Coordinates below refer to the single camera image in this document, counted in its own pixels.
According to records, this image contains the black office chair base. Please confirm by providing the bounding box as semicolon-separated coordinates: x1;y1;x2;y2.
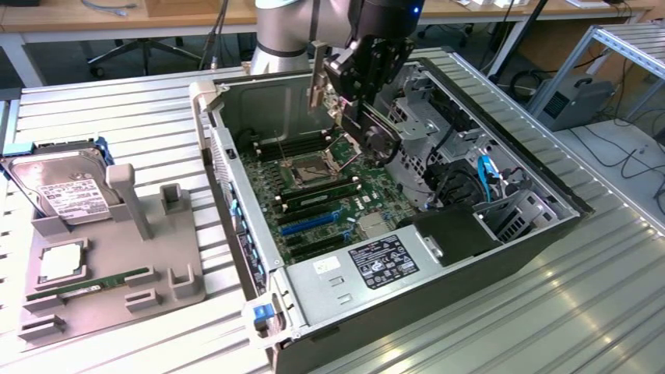
85;37;206;77

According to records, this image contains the aluminium profile frame table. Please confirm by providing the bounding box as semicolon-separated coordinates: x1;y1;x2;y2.
526;21;665;129

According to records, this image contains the graphics card with metal bracket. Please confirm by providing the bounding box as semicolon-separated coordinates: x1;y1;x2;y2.
303;40;402;169

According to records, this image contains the silver chipset heatsink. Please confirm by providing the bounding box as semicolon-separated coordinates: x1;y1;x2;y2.
357;216;390;239

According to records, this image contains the installed green RAM stick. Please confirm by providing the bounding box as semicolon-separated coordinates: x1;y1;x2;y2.
281;185;361;210

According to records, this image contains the green RAM stick white label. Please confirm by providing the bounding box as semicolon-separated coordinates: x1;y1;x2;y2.
25;268;149;303

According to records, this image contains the black power wire bundle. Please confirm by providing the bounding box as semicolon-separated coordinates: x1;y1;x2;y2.
422;161;482;207

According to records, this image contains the coiled black cable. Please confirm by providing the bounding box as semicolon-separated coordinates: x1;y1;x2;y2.
507;69;544;98

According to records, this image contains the metal socket cover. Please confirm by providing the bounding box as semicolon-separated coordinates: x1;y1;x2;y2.
321;131;365;172

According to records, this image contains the CPU socket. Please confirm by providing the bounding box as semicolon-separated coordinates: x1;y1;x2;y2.
282;155;338;188

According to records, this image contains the silver drive cage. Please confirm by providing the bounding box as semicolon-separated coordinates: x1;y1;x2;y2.
381;69;499;211

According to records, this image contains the silver hard disk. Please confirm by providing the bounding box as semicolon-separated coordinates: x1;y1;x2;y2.
0;150;125;227

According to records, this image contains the light blue network cable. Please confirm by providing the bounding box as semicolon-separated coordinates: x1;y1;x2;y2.
81;0;138;17

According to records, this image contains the black expansion slot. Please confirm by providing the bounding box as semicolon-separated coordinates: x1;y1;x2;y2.
286;232;343;252
289;240;345;261
275;204;345;228

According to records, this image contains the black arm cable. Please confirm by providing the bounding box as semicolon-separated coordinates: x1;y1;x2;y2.
201;0;230;70

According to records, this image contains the grey parts rack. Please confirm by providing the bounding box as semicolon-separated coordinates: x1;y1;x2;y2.
14;163;209;354

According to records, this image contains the blue case latch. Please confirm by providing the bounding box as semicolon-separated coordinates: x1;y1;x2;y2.
250;303;274;324

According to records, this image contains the silver disk bay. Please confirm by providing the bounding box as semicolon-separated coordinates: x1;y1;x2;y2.
474;186;578;245

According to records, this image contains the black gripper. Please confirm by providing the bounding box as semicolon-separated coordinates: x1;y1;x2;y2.
322;0;424;105

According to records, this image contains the silver power supply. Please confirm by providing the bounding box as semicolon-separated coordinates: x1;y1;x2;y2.
279;225;447;328

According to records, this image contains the blue expansion slot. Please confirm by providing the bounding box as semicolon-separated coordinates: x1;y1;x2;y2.
281;216;347;236

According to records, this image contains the hard drive with blue caddy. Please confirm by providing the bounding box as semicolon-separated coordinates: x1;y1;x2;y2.
2;134;115;184

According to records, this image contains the grey control box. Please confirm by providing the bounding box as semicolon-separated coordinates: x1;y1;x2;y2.
534;76;616;132

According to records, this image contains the silver CPU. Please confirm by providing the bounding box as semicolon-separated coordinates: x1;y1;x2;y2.
38;245;86;281

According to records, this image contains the black plastic shroud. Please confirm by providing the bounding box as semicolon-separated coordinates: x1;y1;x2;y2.
397;204;504;268

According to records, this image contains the wooden desk white frame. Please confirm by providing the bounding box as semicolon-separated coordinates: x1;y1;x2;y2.
414;0;655;75
0;0;261;89

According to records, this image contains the green motherboard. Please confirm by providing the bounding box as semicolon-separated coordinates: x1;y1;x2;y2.
241;130;422;266

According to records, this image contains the open black PC case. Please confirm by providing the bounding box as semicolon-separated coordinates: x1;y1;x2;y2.
186;57;596;374

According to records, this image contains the blue disk wire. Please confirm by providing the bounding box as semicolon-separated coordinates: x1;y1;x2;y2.
474;154;502;206

